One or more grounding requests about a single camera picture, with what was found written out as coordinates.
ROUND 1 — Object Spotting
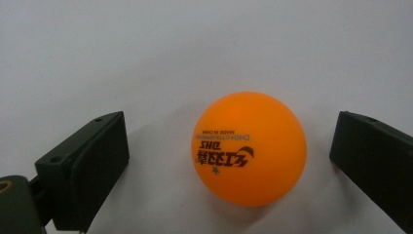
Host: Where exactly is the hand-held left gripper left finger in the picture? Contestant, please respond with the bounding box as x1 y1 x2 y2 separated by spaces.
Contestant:
34 110 131 234

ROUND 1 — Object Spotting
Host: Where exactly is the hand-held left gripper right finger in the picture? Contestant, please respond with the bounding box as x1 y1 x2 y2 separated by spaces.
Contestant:
328 110 413 234

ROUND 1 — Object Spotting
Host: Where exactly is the orange table tennis ball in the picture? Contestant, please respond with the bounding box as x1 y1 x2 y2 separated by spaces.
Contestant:
190 91 308 208

